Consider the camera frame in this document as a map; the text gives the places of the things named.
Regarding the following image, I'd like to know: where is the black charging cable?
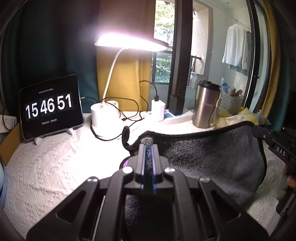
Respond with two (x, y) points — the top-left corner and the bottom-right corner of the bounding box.
(79, 80), (160, 142)

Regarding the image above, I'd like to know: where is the balcony railing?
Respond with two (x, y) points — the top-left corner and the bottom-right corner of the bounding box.
(152, 49), (202, 84)

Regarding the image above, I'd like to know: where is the black window frame post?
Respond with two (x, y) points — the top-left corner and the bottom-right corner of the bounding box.
(167, 0), (193, 105)

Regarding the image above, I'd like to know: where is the white shirt on hanger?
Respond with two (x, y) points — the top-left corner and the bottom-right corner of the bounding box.
(222, 24), (251, 76)

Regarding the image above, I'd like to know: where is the yellow plastic bag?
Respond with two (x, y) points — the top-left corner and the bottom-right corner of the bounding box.
(216, 107), (259, 128)

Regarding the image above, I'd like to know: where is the tablet showing clock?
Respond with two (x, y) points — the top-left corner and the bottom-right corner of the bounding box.
(19, 74), (84, 141)

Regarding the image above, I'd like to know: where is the stainless steel travel mug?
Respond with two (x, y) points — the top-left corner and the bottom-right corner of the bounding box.
(192, 80), (221, 128)

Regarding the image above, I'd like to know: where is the dark green curtain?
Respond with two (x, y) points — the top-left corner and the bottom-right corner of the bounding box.
(1, 1), (100, 116)

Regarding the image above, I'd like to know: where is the white charger block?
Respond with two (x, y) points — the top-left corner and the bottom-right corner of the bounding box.
(151, 99), (166, 122)

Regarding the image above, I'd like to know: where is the right side yellow curtain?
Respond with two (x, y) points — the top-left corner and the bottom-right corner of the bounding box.
(259, 0), (282, 114)

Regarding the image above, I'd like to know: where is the black power adapter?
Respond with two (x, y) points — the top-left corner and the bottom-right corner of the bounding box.
(169, 95), (185, 115)

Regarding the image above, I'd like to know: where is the cardboard box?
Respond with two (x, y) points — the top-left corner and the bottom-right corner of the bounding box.
(0, 123), (23, 165)

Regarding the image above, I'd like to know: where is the mustard yellow curtain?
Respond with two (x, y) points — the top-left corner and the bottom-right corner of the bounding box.
(97, 1), (156, 111)

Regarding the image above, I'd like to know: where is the purple and grey towel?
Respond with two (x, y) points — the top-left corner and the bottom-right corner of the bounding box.
(119, 120), (268, 232)

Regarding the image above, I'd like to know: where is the white tablet stand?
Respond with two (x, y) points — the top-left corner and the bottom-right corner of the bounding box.
(33, 127), (76, 146)

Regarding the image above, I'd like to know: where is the white desk lamp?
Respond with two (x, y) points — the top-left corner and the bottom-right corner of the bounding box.
(90, 32), (169, 142)

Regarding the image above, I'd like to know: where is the white woven basket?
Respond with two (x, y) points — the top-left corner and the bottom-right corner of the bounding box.
(220, 92), (243, 115)

